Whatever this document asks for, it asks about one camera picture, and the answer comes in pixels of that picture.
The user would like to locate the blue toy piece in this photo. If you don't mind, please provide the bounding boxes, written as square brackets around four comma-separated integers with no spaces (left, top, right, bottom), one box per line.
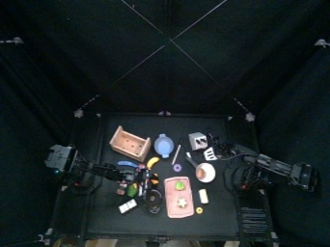
[116,160,139,169]

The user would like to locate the pink cutting board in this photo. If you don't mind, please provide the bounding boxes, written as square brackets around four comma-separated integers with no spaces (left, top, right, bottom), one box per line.
[163,176,196,219]

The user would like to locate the yellow toy banana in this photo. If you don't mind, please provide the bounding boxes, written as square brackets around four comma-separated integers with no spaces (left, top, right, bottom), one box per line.
[145,156,161,170]

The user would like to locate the green toy block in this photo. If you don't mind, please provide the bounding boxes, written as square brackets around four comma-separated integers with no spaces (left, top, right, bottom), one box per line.
[125,182,139,199]

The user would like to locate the white rectangular box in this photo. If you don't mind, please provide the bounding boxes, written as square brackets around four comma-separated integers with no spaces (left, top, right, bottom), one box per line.
[117,199,139,214]

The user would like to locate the blue toy bowl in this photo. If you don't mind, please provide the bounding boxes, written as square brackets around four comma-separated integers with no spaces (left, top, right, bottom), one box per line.
[153,133,175,159]

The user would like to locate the open wooden crate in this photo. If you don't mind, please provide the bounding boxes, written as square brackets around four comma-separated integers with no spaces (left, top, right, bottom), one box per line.
[108,125,152,163]

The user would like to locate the thin grey brace wire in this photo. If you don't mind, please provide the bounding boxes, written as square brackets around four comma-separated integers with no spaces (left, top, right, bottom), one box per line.
[119,0,251,114]
[78,0,228,111]

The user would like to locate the toy frying pan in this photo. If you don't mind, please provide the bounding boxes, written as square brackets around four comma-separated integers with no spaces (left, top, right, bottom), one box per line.
[184,151,217,184]

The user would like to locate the pale yellow toy block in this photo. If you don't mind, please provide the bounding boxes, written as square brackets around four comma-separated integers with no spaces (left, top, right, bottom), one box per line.
[197,188,209,205]

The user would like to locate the white stick with black tip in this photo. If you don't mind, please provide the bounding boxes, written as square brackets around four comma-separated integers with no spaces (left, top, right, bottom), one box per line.
[169,138,184,166]

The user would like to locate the grey toy toaster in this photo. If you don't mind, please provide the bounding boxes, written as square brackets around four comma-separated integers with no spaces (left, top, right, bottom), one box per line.
[187,131,208,151]

